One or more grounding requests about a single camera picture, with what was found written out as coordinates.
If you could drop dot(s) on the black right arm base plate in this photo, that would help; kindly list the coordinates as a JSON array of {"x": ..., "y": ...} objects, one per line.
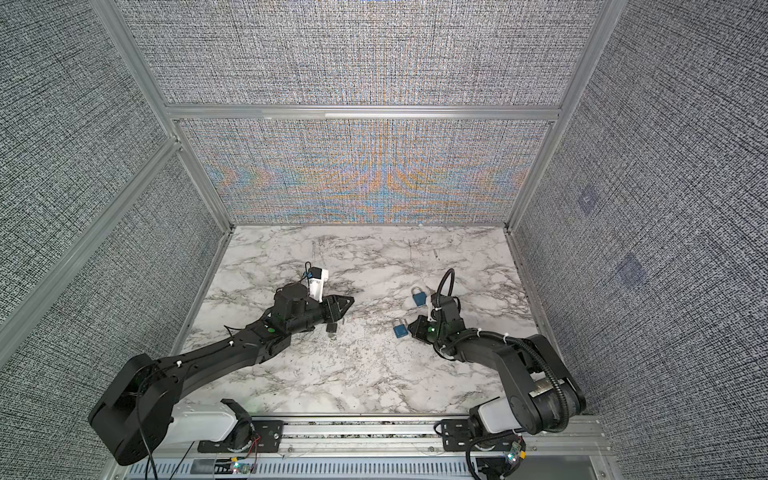
[{"x": 456, "y": 435}]

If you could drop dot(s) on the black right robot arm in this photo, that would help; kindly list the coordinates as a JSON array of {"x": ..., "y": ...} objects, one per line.
[{"x": 540, "y": 394}]

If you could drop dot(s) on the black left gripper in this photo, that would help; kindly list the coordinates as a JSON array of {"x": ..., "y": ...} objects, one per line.
[{"x": 333, "y": 309}]

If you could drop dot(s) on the aluminium front frame rail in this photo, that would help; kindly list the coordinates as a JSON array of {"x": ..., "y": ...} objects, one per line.
[{"x": 327, "y": 446}]

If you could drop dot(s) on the blue padlock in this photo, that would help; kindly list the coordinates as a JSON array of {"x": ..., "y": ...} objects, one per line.
[
  {"x": 400, "y": 329},
  {"x": 420, "y": 296}
]

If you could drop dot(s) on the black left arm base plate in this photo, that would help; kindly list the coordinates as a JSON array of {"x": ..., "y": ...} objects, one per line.
[{"x": 259, "y": 435}]

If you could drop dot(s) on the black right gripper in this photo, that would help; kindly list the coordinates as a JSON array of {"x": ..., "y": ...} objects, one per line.
[{"x": 417, "y": 332}]

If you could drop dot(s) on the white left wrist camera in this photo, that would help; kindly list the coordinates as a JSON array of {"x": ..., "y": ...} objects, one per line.
[{"x": 316, "y": 278}]

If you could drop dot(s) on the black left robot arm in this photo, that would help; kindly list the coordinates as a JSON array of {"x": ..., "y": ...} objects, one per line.
[{"x": 138, "y": 411}]

